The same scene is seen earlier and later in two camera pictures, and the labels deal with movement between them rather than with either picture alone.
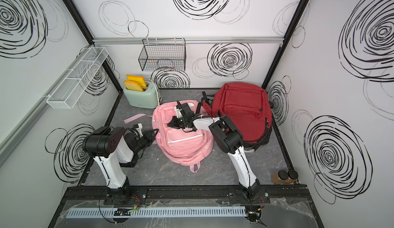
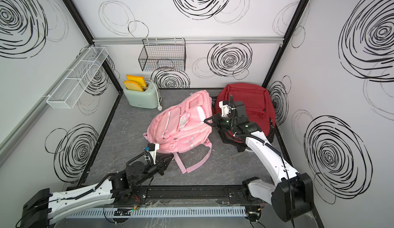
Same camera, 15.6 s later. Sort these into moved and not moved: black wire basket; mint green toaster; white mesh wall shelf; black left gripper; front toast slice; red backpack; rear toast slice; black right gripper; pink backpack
Moved: black left gripper; pink backpack; black right gripper
Not moved: front toast slice; rear toast slice; red backpack; white mesh wall shelf; mint green toaster; black wire basket
